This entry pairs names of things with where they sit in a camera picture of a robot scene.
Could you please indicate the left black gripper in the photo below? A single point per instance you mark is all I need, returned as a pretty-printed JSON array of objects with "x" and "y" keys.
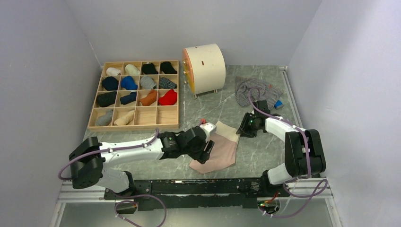
[{"x": 203, "y": 156}]

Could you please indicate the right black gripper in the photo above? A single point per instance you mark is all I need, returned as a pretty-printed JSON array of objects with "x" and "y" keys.
[{"x": 243, "y": 129}]

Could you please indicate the pink beige underwear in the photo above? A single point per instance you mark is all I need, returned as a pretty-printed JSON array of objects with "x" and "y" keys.
[{"x": 224, "y": 150}]

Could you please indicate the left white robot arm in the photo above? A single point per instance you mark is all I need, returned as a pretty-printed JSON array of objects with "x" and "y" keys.
[{"x": 91, "y": 163}]

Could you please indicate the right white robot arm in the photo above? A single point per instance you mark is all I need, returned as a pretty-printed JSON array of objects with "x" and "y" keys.
[{"x": 303, "y": 152}]

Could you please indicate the grey striped underwear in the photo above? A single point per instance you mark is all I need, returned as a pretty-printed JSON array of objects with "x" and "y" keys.
[{"x": 260, "y": 90}]

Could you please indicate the blue small object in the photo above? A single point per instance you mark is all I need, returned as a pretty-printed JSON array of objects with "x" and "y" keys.
[{"x": 278, "y": 105}]

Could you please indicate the red rolled sock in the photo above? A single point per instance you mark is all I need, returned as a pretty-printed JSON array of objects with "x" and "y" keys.
[{"x": 169, "y": 98}]

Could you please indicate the cream cylindrical drum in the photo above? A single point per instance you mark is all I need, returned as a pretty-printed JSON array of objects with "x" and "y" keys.
[{"x": 204, "y": 68}]

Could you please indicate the orange rolled sock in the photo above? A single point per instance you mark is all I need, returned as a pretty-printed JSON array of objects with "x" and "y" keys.
[{"x": 149, "y": 99}]

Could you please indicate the striped dark rolled sock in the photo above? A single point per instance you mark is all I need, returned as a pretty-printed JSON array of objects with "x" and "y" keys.
[{"x": 165, "y": 83}]

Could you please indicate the black rolled sock right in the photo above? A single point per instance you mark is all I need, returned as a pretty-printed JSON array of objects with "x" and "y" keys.
[{"x": 167, "y": 68}]

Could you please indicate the wooden compartment tray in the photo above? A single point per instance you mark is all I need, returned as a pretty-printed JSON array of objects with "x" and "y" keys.
[{"x": 135, "y": 116}]

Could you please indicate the dark navy rolled sock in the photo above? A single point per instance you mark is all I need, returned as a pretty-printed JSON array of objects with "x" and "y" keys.
[{"x": 131, "y": 97}]

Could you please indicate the blue rolled sock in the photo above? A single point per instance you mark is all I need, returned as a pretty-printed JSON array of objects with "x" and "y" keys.
[{"x": 128, "y": 83}]

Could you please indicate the light grey rolled sock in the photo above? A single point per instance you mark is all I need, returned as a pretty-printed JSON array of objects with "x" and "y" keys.
[{"x": 105, "y": 119}]

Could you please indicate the cream rolled sock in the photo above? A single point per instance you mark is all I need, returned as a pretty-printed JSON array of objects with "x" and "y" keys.
[{"x": 130, "y": 69}]

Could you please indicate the black ribbed rolled sock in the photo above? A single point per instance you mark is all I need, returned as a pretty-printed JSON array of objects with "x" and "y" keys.
[{"x": 106, "y": 99}]

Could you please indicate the white rolled sock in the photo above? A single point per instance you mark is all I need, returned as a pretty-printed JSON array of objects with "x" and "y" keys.
[{"x": 111, "y": 71}]

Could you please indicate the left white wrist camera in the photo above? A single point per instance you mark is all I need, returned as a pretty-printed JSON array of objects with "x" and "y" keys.
[{"x": 207, "y": 127}]

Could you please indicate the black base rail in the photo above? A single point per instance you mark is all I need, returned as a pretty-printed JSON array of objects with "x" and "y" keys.
[{"x": 207, "y": 193}]

